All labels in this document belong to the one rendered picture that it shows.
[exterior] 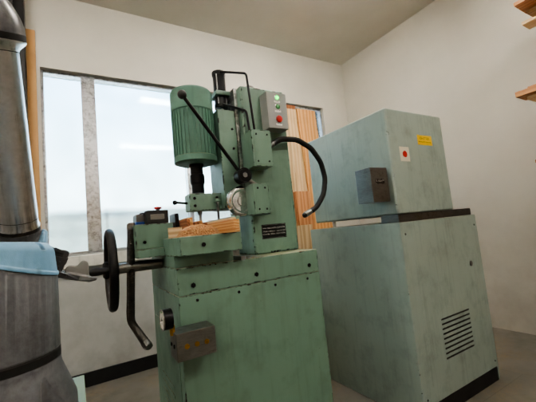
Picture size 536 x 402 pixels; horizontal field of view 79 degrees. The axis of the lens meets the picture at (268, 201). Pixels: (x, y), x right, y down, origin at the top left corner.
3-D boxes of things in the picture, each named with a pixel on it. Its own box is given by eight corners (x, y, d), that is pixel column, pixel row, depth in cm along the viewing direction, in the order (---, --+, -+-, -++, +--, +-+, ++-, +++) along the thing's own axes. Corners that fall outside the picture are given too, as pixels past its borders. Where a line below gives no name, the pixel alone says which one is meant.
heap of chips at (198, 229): (174, 238, 108) (173, 226, 109) (213, 234, 115) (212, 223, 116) (181, 237, 101) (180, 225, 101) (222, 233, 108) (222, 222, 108)
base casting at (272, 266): (151, 284, 141) (151, 263, 142) (266, 266, 170) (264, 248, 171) (179, 297, 103) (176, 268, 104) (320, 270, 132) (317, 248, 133)
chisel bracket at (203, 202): (185, 216, 133) (183, 195, 134) (217, 214, 140) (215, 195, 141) (191, 214, 127) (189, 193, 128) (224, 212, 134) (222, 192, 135)
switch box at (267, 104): (262, 132, 140) (258, 96, 142) (281, 133, 145) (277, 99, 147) (269, 127, 135) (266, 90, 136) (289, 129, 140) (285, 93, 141)
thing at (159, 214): (132, 226, 127) (132, 212, 127) (161, 224, 132) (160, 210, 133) (137, 224, 115) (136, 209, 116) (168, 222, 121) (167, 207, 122)
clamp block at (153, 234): (131, 250, 127) (129, 226, 127) (166, 246, 133) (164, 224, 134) (135, 250, 114) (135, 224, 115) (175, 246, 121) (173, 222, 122)
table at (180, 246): (124, 256, 146) (124, 243, 147) (191, 249, 161) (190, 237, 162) (148, 261, 94) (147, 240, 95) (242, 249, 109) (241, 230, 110)
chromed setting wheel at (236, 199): (226, 218, 127) (223, 187, 128) (254, 216, 133) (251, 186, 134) (229, 217, 124) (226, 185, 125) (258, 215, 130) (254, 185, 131)
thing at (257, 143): (245, 170, 134) (242, 135, 135) (264, 170, 138) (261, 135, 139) (254, 165, 126) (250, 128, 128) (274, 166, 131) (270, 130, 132)
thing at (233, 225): (186, 237, 148) (186, 228, 148) (191, 236, 149) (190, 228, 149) (234, 231, 102) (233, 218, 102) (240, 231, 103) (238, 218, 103)
